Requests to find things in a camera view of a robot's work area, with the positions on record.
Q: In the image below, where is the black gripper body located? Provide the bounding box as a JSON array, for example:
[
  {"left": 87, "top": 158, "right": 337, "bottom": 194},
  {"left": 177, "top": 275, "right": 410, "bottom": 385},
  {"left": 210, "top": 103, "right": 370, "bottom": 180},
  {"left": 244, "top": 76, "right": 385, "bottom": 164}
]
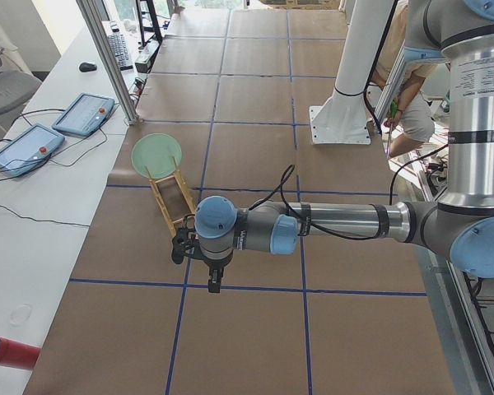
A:
[{"left": 202, "top": 248, "right": 232, "bottom": 284}]

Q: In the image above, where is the mint green plate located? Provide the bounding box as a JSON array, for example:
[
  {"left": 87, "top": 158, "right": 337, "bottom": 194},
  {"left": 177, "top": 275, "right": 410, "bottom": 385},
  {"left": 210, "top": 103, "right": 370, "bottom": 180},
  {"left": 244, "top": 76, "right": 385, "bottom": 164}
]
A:
[{"left": 131, "top": 133, "right": 182, "bottom": 179}]

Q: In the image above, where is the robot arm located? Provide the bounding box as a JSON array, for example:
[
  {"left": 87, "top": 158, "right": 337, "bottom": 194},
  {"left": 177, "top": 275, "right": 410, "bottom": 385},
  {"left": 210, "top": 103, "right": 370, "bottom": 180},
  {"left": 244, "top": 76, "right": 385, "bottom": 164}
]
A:
[{"left": 172, "top": 1, "right": 494, "bottom": 293}]

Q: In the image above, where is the wooden dish rack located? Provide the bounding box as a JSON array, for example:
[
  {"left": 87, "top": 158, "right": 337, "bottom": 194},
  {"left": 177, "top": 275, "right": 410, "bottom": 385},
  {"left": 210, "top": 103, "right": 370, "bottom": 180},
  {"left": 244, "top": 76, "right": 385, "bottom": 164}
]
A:
[{"left": 145, "top": 156, "right": 196, "bottom": 236}]

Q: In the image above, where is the far blue teach pendant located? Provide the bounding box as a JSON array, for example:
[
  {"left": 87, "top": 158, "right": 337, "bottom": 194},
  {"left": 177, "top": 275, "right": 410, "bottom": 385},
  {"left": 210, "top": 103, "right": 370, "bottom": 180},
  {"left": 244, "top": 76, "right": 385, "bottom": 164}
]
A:
[{"left": 52, "top": 93, "right": 115, "bottom": 137}]

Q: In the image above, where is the blue teach pendant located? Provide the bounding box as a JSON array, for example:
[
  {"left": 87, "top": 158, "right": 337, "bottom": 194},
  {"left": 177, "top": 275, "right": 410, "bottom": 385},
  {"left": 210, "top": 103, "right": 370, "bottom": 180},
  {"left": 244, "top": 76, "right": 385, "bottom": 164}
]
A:
[
  {"left": 52, "top": 93, "right": 115, "bottom": 137},
  {"left": 0, "top": 123, "right": 65, "bottom": 176}
]

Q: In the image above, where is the near blue teach pendant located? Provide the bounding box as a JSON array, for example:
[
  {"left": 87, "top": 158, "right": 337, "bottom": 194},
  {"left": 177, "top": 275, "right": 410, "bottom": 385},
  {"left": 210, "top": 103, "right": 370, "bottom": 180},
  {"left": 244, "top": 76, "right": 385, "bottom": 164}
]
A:
[{"left": 0, "top": 123, "right": 65, "bottom": 176}]

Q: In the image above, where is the red cylinder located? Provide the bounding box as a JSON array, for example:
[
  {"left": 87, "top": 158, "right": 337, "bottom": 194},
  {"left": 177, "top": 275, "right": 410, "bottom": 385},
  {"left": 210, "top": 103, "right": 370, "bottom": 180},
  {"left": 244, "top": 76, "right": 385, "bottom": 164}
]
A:
[{"left": 0, "top": 337, "right": 40, "bottom": 370}]

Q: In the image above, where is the black computer mouse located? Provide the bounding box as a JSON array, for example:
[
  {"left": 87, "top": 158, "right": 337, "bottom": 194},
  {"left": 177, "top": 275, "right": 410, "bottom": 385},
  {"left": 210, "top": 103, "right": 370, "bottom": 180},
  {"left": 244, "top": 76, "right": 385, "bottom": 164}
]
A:
[{"left": 79, "top": 62, "right": 97, "bottom": 72}]

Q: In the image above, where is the black keyboard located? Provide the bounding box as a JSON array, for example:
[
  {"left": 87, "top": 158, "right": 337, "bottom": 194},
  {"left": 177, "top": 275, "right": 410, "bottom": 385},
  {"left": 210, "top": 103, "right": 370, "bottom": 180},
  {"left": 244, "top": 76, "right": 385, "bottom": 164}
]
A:
[{"left": 107, "top": 33, "right": 133, "bottom": 70}]

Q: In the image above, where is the person in beige clothes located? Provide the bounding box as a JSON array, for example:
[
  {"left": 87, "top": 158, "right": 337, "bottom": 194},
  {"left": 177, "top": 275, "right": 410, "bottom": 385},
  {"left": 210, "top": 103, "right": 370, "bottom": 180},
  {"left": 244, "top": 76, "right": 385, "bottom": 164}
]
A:
[{"left": 371, "top": 1, "right": 436, "bottom": 158}]

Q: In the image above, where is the grey office chair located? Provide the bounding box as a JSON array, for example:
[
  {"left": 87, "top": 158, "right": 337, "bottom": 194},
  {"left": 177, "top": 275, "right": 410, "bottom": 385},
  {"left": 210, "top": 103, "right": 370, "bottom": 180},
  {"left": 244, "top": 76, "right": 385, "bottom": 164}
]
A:
[{"left": 0, "top": 58, "right": 42, "bottom": 136}]

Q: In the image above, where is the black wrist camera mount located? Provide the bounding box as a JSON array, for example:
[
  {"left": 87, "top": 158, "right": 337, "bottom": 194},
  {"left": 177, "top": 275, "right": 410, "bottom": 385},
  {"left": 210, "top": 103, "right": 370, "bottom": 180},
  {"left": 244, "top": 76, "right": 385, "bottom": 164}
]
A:
[{"left": 171, "top": 214, "right": 202, "bottom": 264}]

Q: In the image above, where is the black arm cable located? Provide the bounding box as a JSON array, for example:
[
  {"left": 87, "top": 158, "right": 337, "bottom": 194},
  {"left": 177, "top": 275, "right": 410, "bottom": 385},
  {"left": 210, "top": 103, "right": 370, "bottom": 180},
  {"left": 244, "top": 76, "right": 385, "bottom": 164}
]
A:
[{"left": 246, "top": 164, "right": 454, "bottom": 242}]

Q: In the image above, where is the white pedestal column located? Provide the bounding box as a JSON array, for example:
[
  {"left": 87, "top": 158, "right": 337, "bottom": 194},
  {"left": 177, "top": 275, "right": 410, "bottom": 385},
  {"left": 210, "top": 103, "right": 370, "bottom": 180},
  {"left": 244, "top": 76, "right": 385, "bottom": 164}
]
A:
[{"left": 310, "top": 0, "right": 397, "bottom": 145}]

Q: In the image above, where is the aluminium frame post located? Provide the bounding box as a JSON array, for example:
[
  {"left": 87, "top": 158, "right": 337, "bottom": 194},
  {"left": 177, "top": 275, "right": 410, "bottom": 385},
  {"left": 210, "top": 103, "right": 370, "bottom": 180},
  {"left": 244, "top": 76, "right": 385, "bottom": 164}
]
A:
[{"left": 77, "top": 0, "right": 139, "bottom": 125}]

